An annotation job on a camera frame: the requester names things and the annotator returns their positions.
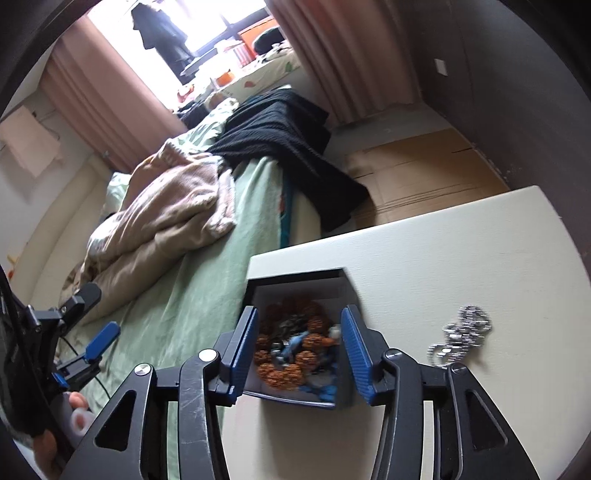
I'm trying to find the black cardboard box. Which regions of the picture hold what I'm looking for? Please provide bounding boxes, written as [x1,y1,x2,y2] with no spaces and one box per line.
[243,266,359,411]

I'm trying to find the blue bead bracelet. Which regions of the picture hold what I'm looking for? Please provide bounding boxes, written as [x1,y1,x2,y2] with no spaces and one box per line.
[270,323,343,403]

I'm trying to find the black round cushion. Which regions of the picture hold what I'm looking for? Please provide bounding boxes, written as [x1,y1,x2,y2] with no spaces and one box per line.
[252,28,284,54]

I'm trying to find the dark grey wardrobe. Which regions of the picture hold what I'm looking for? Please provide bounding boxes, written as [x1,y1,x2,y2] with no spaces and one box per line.
[410,0,591,224]

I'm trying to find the silver chain bracelet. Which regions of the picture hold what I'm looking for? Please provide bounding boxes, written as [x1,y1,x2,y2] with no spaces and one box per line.
[427,304,493,368]

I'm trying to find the person's left hand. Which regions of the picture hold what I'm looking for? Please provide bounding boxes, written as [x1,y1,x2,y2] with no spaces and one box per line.
[0,390,95,480]

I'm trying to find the black knitted blanket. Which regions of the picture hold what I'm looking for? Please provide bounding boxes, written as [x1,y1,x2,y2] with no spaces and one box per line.
[208,88,371,232]

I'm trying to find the beige fleece blanket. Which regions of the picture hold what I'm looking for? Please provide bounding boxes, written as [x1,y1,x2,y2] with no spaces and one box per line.
[69,138,238,325]

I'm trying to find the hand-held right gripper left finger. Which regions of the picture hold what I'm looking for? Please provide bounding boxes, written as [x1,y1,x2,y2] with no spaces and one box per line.
[62,305,260,480]

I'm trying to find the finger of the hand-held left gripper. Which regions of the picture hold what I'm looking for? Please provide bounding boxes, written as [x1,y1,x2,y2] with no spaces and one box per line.
[58,282,103,325]
[58,322,122,385]

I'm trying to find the beige padded headboard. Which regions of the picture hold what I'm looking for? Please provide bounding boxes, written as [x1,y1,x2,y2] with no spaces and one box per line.
[24,170,117,306]

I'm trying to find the leaf print sill cloth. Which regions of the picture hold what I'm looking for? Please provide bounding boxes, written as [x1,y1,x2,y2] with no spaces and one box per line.
[209,54,306,101]

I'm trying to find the green pillow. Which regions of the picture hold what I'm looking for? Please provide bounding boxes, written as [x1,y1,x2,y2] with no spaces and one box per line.
[106,171,136,205]

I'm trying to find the pale cloth on wall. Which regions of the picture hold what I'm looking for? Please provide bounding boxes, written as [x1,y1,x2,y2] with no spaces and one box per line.
[0,104,65,179]

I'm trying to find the pink curtain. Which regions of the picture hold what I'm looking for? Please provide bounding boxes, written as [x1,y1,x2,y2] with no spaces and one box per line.
[43,27,186,175]
[265,0,433,126]

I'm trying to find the dark hanging clothes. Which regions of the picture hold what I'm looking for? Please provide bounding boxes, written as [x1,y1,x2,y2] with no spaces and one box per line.
[130,0,193,75]

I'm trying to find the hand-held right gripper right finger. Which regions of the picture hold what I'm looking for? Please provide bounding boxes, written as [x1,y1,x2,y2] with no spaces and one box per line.
[339,305,541,480]

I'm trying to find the brown bead bracelet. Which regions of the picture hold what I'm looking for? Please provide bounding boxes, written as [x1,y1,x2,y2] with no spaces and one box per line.
[254,299,341,393]

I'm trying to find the green bed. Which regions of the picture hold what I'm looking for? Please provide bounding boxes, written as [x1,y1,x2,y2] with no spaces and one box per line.
[53,98,302,480]

